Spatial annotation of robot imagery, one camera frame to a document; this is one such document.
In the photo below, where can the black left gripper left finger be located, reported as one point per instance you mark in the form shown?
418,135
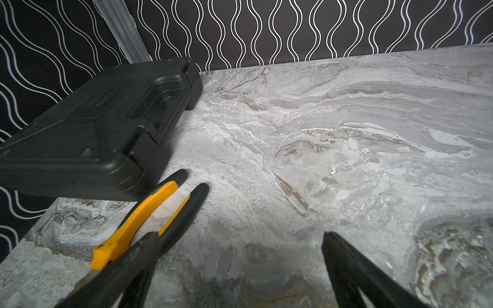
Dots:
125,282

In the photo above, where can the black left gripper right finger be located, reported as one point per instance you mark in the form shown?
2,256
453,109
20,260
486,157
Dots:
353,275

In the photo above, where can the black plastic tool case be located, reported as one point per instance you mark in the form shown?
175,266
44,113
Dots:
109,139

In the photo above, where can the yellow black handled pliers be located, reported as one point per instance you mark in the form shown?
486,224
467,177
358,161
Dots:
170,233

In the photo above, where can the aluminium frame post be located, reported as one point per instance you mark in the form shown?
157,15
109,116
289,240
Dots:
124,29

